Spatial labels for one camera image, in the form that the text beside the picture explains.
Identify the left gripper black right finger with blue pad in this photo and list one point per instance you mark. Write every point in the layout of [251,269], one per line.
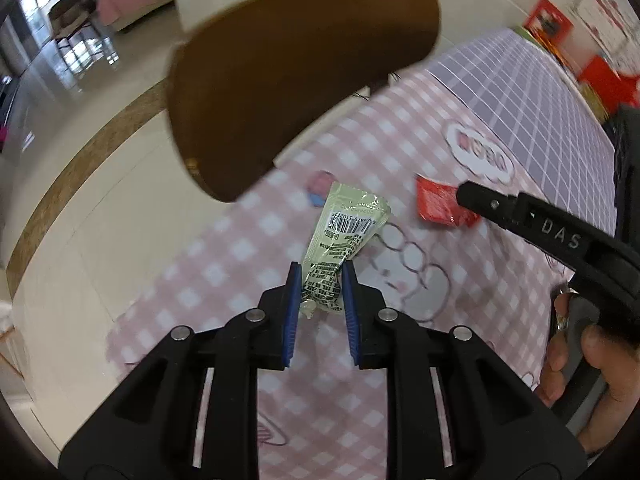
[455,410]

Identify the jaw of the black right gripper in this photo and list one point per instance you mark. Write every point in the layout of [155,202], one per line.
[487,203]

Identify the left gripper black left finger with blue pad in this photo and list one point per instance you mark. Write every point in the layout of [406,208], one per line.
[188,410]

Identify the pale green snack wrapper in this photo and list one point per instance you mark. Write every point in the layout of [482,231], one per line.
[348,220]

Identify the person's right hand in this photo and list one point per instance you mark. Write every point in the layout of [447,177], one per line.
[590,379]

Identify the red snack wrapper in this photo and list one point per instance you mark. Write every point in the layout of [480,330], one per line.
[437,203]

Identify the pink checked tablecloth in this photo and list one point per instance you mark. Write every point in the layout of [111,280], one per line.
[495,110]

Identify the red gift bags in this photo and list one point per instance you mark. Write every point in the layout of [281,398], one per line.
[580,40]

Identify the brown wooden chair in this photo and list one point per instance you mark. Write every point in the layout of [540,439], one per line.
[253,77]

